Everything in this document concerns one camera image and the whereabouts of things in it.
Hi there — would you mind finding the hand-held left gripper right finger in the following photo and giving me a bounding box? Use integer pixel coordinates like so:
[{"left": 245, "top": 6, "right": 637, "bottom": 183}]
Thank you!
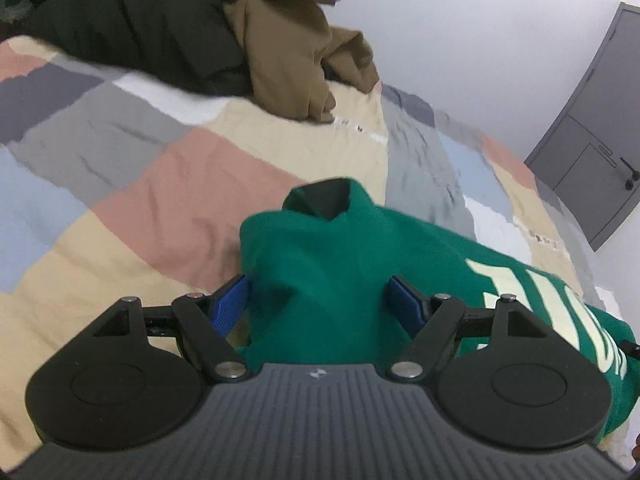
[{"left": 387, "top": 274, "right": 546, "bottom": 381}]

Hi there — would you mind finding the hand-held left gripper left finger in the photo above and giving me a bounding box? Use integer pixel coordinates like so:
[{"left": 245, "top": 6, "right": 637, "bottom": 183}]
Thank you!
[{"left": 92, "top": 274, "right": 250, "bottom": 384}]

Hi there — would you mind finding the green hoodie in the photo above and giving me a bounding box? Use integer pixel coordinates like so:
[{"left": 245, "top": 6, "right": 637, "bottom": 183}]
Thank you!
[{"left": 235, "top": 177, "right": 638, "bottom": 441}]

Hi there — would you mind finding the patchwork blanket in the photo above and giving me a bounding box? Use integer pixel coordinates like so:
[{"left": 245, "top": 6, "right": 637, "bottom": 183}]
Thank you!
[{"left": 0, "top": 35, "right": 621, "bottom": 471}]

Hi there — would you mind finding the grey door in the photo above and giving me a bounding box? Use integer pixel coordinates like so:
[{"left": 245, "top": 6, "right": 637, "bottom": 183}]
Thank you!
[{"left": 524, "top": 2, "right": 640, "bottom": 252}]

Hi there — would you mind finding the brown jacket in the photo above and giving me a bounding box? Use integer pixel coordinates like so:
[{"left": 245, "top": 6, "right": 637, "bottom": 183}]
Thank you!
[{"left": 100, "top": 0, "right": 381, "bottom": 123}]

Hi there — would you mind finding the black jacket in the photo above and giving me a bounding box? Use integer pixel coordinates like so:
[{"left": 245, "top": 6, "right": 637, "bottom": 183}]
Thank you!
[{"left": 22, "top": 0, "right": 253, "bottom": 98}]

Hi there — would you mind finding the black door handle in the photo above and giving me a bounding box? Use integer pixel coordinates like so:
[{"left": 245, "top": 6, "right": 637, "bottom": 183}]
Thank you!
[{"left": 620, "top": 157, "right": 640, "bottom": 192}]

